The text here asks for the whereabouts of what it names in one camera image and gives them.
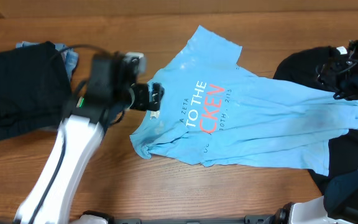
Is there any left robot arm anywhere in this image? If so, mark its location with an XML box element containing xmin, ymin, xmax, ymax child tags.
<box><xmin>13</xmin><ymin>52</ymin><xmax>164</xmax><ymax>223</ymax></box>

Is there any folded blue denim garment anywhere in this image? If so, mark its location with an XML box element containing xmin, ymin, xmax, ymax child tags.
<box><xmin>16</xmin><ymin>41</ymin><xmax>78</xmax><ymax>80</ymax></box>

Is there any light blue printed t-shirt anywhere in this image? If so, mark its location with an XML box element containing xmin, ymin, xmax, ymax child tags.
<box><xmin>131</xmin><ymin>27</ymin><xmax>358</xmax><ymax>175</ymax></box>

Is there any left black cable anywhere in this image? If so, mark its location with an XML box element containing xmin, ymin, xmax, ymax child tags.
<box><xmin>50</xmin><ymin>44</ymin><xmax>111</xmax><ymax>63</ymax></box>

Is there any folded black garment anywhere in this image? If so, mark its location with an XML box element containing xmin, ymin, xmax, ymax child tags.
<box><xmin>0</xmin><ymin>42</ymin><xmax>71</xmax><ymax>141</ymax></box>

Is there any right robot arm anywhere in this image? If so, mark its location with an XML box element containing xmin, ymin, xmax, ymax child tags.
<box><xmin>244</xmin><ymin>39</ymin><xmax>358</xmax><ymax>223</ymax></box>

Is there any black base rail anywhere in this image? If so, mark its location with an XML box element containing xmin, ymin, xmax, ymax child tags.
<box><xmin>79</xmin><ymin>210</ymin><xmax>279</xmax><ymax>224</ymax></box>

